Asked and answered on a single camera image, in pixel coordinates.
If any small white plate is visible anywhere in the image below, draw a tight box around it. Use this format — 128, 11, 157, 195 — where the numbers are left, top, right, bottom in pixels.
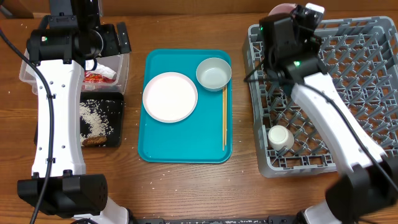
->
268, 3, 297, 16

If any white napkin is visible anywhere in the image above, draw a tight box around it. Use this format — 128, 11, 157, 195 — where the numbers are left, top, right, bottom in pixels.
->
85, 60, 117, 79

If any red snack wrapper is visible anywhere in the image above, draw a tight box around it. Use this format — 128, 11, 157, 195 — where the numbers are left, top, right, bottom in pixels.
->
83, 72, 116, 83

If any large white plate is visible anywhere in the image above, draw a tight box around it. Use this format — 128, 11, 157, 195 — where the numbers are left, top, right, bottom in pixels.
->
142, 72, 198, 123

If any white rice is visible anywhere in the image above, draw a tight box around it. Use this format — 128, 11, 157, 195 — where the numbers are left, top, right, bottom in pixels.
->
80, 100, 113, 142

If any grey bowl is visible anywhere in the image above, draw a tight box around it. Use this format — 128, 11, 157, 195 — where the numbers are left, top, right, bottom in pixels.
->
196, 57, 232, 91

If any brown food scrap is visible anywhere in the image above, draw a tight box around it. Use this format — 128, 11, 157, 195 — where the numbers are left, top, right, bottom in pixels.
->
82, 136, 107, 147

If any wooden chopstick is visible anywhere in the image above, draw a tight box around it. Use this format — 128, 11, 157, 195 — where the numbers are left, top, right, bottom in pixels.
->
222, 87, 226, 151
225, 85, 228, 147

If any white cup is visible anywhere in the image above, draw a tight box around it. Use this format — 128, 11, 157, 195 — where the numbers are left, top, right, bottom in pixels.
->
267, 125, 295, 151

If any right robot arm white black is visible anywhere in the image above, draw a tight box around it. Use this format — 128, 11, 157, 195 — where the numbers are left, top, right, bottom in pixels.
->
259, 3, 397, 223

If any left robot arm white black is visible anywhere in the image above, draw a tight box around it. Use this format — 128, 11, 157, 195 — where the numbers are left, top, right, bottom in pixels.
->
17, 13, 134, 223

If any grey dishwasher rack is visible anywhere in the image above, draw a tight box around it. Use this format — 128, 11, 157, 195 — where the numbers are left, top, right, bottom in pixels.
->
243, 16, 397, 178

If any clear plastic bin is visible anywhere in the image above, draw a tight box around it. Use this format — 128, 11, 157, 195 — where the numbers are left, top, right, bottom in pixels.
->
19, 54, 129, 95

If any black plastic tray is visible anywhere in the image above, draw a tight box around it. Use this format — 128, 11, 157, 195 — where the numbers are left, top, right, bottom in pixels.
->
33, 91, 125, 148

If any teal serving tray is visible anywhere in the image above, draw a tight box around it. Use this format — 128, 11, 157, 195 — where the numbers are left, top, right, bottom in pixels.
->
137, 49, 233, 164

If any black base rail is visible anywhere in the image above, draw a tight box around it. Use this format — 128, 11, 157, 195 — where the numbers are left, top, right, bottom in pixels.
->
131, 215, 302, 224

